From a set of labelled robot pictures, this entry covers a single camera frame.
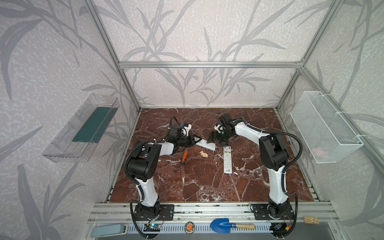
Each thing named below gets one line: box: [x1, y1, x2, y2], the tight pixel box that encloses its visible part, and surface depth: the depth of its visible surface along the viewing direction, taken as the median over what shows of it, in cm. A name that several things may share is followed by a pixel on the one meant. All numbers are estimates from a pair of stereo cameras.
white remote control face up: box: [223, 146, 233, 174], surface depth 93 cm
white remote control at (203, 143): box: [195, 139, 216, 151], surface depth 95 cm
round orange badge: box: [184, 221, 196, 235], surface depth 71 cm
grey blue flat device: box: [90, 224, 129, 238], surface depth 67 cm
